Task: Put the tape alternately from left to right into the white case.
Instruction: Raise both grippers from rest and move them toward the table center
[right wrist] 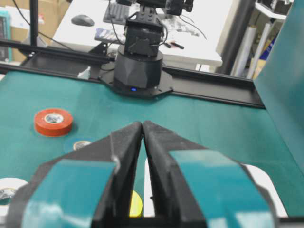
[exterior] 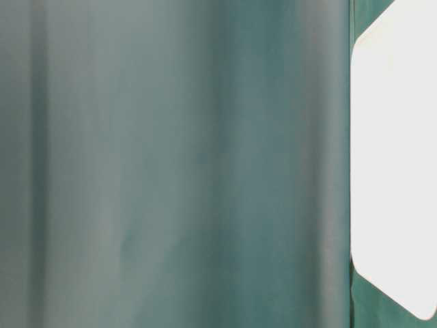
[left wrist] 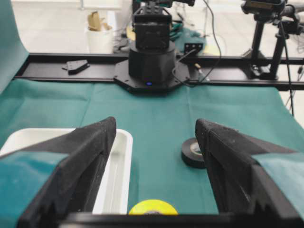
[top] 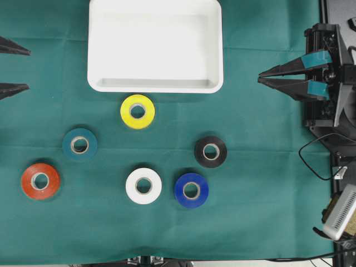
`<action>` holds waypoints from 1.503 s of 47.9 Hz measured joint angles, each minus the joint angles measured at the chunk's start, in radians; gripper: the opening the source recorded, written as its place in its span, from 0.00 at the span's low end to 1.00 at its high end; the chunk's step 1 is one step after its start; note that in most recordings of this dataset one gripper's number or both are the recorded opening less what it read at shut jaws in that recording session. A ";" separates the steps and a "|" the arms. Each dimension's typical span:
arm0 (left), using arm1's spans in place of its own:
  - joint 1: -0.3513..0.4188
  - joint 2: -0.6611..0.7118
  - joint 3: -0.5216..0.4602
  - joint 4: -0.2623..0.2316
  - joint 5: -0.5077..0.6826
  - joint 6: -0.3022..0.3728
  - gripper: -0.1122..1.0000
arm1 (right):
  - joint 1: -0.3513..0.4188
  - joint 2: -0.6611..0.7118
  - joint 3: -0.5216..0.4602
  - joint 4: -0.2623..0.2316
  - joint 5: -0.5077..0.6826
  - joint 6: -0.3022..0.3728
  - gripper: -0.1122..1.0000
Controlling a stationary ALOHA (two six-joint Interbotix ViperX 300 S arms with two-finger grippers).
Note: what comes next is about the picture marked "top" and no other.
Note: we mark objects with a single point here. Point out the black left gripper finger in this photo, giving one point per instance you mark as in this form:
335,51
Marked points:
11,89
9,47

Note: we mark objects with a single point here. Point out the white tape roll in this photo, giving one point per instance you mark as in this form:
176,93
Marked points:
143,186

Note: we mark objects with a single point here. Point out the yellow tape roll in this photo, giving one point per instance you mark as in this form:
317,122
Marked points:
137,112

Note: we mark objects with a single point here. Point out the white plastic tray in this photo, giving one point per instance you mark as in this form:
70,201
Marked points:
155,46

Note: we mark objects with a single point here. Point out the red tape roll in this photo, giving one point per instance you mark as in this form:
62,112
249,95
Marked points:
40,181

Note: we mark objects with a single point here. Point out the silver vented box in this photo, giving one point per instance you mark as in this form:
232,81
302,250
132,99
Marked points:
340,220

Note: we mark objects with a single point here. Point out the green table cloth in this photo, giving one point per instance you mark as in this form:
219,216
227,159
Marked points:
263,200

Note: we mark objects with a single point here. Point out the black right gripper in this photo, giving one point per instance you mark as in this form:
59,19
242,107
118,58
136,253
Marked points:
330,76

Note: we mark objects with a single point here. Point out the blue tape roll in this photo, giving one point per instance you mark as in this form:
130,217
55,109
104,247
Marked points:
191,190

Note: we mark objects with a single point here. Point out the teal tape roll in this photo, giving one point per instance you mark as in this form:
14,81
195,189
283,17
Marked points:
79,144

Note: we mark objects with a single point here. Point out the black tape roll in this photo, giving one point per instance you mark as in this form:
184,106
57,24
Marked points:
210,151

